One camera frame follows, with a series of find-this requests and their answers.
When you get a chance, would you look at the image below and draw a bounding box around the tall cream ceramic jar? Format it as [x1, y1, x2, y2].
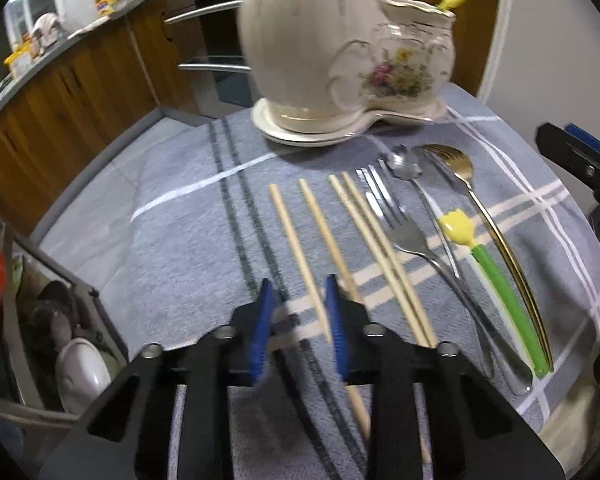
[237, 0, 386, 133]

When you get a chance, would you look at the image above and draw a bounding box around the metal oven handle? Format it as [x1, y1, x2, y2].
[165, 1, 244, 24]
[178, 62, 253, 74]

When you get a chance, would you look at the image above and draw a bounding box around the light wooden chopstick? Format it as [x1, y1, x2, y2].
[328, 175, 433, 463]
[269, 184, 332, 345]
[341, 171, 438, 348]
[298, 179, 372, 441]

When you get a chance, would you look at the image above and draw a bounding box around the white ceramic bowl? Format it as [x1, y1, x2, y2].
[55, 337, 114, 414]

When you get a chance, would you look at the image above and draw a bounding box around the grey striped tablecloth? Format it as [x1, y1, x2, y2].
[32, 82, 600, 480]

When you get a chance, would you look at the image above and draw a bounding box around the white door frame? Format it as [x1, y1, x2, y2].
[477, 0, 512, 102]

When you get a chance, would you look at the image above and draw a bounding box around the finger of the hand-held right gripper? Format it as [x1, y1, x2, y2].
[536, 121, 600, 238]

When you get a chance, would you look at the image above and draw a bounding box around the cream ceramic saucer tray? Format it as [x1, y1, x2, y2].
[251, 95, 446, 148]

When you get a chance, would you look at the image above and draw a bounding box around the grey kitchen countertop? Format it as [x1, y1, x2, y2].
[0, 0, 241, 116]

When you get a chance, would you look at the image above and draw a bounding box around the small floral ceramic jar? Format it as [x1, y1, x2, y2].
[327, 0, 456, 113]

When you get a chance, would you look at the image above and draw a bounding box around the black built-in oven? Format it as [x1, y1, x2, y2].
[165, 0, 261, 111]

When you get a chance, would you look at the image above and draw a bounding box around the yellow box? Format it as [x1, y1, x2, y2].
[5, 42, 37, 79]

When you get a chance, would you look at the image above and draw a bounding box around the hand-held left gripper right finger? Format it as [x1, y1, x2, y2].
[324, 274, 567, 480]

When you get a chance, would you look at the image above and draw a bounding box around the gold spoon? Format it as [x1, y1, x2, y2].
[412, 144, 555, 366]

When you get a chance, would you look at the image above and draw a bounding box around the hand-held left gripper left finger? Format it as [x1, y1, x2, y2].
[37, 279, 277, 480]

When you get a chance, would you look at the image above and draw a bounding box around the wooden kitchen cabinet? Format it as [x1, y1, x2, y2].
[0, 0, 201, 236]

